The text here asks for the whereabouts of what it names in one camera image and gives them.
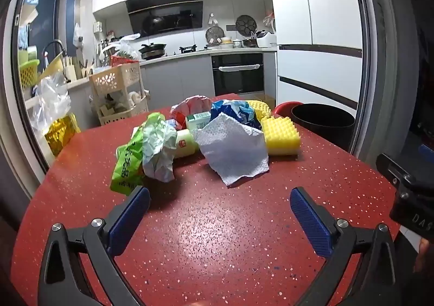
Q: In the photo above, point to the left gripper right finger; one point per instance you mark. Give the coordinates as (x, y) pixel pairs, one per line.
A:
(374, 281)

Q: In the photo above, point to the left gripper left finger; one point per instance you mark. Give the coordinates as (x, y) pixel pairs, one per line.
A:
(63, 280)

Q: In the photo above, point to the yellow wavy sponge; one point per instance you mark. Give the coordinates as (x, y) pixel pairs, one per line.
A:
(281, 136)

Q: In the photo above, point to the green white wrapper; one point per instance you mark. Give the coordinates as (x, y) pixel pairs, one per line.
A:
(130, 169)

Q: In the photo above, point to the yellow foam fruit net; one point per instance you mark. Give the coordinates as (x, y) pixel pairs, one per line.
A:
(262, 110)

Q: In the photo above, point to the green white drink bottle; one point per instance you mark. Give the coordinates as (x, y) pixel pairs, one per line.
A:
(183, 144)

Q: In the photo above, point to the white paper towel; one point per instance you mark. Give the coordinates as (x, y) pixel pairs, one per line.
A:
(233, 150)

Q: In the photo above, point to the blue plastic snack bag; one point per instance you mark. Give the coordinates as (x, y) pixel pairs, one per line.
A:
(240, 110)

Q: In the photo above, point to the green white carton box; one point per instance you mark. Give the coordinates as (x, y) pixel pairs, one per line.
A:
(197, 121)

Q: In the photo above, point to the red white snack bag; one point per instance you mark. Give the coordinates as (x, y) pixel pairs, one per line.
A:
(190, 106)

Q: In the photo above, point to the black trash bin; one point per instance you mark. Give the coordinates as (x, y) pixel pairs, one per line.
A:
(331, 123)

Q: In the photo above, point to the black kitchen faucet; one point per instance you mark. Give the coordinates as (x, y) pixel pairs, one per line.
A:
(54, 52)

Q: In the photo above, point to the gold foil bag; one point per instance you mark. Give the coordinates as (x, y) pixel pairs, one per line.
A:
(60, 133)

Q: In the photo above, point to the red chair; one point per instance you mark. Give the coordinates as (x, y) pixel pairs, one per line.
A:
(285, 109)

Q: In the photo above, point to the cardboard box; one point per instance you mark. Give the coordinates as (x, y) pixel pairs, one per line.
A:
(269, 100)

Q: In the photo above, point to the clear plastic bag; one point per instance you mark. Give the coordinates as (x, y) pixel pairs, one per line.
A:
(53, 102)

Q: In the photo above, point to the beige basket trolley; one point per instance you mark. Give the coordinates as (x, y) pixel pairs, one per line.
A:
(118, 93)

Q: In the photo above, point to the white refrigerator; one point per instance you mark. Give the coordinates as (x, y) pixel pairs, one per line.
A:
(319, 52)

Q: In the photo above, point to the green plastic basket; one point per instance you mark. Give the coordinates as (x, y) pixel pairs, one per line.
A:
(28, 64)

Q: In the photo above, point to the black built-in oven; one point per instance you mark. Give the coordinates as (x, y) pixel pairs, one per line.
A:
(238, 73)

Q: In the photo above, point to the white rice cooker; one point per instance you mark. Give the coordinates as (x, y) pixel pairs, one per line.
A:
(266, 39)

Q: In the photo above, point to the red basket on trolley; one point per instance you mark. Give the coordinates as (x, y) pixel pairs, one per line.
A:
(118, 60)

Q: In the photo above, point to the black wok on stove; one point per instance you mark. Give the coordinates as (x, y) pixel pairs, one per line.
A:
(152, 51)

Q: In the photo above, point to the black range hood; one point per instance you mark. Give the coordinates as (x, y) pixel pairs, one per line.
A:
(154, 17)

